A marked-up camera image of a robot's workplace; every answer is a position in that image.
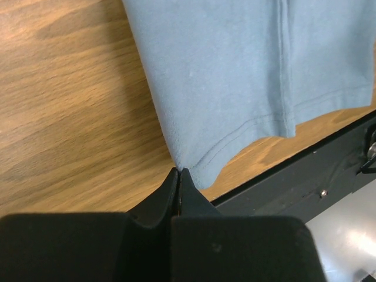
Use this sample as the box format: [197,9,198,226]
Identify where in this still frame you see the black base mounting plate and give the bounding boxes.
[212,112,375,222]

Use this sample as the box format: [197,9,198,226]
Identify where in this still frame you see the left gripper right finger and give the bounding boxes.
[178,169,220,216]

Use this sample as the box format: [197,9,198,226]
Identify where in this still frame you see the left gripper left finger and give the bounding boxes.
[127,168,179,229]

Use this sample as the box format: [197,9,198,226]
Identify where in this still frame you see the blue-grey t shirt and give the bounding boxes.
[123,1,375,189]

